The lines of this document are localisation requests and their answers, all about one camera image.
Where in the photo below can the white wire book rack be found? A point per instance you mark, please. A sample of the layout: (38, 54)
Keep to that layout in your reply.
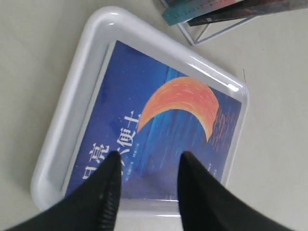
(204, 35)

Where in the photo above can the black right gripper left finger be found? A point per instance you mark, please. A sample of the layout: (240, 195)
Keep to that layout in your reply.
(92, 206)

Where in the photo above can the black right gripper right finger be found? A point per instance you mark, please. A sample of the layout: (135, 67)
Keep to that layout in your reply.
(206, 205)

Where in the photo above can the blue moon cover book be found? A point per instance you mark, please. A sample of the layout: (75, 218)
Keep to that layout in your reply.
(151, 113)

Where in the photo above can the black spine book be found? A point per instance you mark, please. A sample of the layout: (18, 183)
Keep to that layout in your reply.
(247, 9)

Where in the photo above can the white plastic tray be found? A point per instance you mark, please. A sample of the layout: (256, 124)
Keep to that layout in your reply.
(104, 28)

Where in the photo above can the red teal spine book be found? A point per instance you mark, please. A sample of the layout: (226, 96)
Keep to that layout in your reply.
(179, 11)

